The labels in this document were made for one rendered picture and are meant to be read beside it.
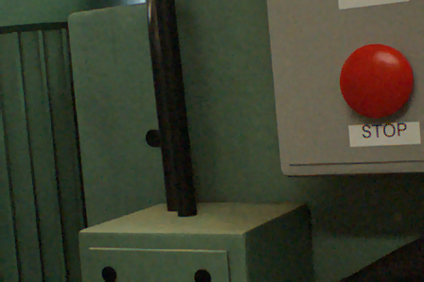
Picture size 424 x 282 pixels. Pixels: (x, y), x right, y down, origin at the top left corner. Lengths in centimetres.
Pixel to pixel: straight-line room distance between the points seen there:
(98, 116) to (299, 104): 21
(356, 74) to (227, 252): 10
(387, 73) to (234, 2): 13
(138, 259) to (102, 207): 16
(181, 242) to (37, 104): 23
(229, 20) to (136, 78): 10
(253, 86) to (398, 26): 12
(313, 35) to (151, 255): 12
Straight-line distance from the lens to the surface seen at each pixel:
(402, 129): 35
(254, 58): 44
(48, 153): 58
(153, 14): 45
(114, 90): 53
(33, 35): 58
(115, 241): 40
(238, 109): 45
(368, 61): 34
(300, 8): 36
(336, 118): 36
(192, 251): 37
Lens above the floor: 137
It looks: 3 degrees down
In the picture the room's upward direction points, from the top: 5 degrees counter-clockwise
